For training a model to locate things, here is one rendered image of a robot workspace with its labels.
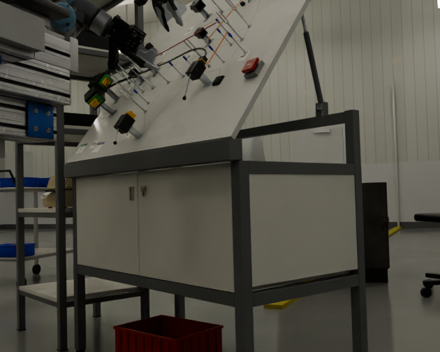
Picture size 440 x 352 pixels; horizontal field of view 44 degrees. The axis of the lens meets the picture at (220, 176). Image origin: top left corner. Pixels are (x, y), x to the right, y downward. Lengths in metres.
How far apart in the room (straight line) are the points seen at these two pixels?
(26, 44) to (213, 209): 0.81
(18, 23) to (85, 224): 1.45
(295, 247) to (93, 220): 0.99
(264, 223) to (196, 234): 0.24
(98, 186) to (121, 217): 0.23
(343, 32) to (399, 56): 1.26
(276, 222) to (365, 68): 10.04
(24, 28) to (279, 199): 0.93
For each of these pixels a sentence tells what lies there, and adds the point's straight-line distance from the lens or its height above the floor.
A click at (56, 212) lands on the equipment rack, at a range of 2.65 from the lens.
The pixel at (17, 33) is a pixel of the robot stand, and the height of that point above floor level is 1.02.
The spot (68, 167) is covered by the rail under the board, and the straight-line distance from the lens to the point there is 2.55.
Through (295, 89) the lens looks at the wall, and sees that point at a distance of 11.89.
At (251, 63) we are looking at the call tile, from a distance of 1.76.
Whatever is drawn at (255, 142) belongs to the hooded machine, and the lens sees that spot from 6.66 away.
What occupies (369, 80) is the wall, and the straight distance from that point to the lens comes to 11.59.
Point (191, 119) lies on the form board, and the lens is 1.87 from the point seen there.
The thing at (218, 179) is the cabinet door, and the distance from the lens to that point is 1.68.
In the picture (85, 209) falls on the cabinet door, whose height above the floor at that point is 0.65.
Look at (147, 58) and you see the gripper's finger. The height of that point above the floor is 1.15.
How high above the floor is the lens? 0.69
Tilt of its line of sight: 2 degrees up
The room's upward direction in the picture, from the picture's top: 2 degrees counter-clockwise
